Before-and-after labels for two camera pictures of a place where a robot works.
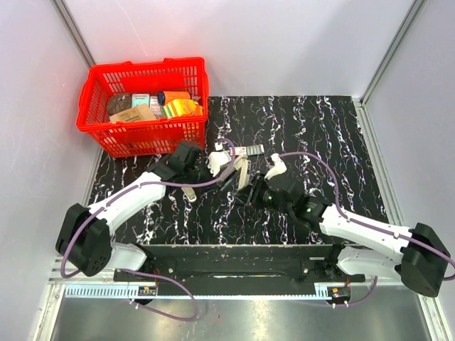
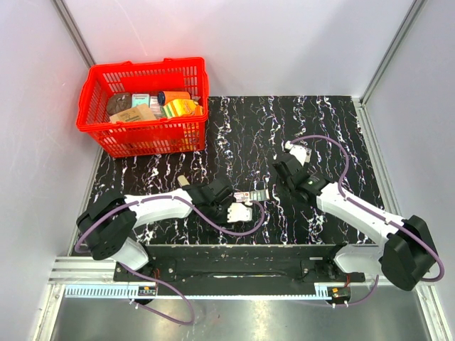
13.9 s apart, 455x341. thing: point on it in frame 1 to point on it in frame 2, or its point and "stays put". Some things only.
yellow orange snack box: x=183 y=106 stays put
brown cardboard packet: x=139 y=112 stays put
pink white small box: x=155 y=106 stays put
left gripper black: x=207 y=187 to x=225 y=203
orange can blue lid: x=165 y=96 stays put
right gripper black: x=257 y=184 to x=281 y=190
